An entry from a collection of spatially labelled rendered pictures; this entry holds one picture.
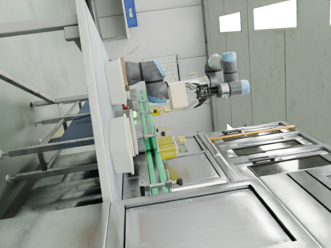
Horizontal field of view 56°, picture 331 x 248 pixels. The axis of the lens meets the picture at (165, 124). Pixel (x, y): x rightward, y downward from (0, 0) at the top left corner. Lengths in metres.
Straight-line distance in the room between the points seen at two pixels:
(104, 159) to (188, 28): 6.90
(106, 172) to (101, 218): 0.20
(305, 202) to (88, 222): 0.61
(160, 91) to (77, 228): 1.16
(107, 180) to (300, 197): 0.61
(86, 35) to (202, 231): 0.77
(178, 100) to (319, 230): 0.92
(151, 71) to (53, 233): 1.20
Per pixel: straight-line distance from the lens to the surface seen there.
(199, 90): 1.57
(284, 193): 1.00
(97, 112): 1.11
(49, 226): 1.01
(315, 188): 1.04
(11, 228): 1.07
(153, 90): 1.90
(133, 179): 1.54
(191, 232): 0.86
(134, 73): 1.88
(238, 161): 2.14
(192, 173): 1.94
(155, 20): 7.76
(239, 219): 0.90
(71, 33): 1.25
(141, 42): 7.73
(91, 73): 1.14
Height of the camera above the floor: 0.89
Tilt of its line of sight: 4 degrees up
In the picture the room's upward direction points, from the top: 81 degrees clockwise
